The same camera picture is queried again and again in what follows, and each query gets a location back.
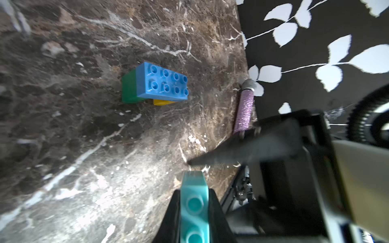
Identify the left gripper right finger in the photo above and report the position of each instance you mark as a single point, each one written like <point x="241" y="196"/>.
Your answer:
<point x="220" y="231"/>

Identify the purple glitter microphone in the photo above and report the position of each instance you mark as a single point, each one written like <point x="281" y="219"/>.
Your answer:
<point x="245" y="106"/>

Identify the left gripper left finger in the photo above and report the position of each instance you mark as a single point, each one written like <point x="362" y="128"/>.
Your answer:
<point x="169" y="231"/>

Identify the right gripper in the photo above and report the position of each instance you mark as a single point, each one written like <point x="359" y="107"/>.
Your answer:
<point x="296" y="184"/>

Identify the yellow brick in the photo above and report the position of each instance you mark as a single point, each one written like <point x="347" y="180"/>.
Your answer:
<point x="157" y="102"/>

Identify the dark green small brick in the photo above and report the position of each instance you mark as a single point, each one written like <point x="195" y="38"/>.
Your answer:
<point x="129" y="92"/>

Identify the teal small brick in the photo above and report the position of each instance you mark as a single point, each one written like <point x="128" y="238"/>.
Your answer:
<point x="194" y="201"/>

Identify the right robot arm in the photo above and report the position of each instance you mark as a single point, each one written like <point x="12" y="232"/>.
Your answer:
<point x="363" y="161"/>

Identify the blue long brick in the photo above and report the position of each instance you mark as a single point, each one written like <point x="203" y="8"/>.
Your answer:
<point x="155" y="82"/>

